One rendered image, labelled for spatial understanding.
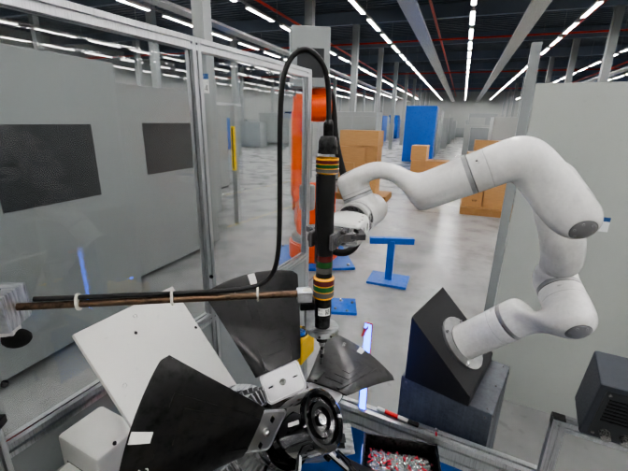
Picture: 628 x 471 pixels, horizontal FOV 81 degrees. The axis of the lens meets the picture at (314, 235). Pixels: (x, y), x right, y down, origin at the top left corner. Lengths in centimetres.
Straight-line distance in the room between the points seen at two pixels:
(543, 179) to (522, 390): 221
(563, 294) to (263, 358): 84
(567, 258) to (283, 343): 72
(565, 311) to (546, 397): 181
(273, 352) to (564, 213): 68
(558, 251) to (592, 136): 144
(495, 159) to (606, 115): 163
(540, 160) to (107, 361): 98
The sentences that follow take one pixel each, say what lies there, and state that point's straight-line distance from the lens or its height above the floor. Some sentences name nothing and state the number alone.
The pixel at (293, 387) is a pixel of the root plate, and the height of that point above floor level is 125.
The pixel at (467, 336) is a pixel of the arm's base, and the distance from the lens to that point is 137.
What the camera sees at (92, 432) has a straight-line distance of 128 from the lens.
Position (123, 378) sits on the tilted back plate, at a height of 126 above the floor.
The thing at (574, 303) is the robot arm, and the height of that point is 133.
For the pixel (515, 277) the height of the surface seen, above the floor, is 89.
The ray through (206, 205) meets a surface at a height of 147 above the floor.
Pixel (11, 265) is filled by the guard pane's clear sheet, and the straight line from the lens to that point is 114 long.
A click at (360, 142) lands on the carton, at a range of 869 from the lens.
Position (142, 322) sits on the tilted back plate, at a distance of 97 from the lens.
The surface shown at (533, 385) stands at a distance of 294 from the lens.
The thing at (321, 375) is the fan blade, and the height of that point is 119.
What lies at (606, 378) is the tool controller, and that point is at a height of 123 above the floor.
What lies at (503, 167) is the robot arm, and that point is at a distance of 87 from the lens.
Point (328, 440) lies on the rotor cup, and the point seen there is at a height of 119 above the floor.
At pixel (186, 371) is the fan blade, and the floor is 140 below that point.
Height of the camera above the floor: 179
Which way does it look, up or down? 17 degrees down
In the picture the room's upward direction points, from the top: 1 degrees clockwise
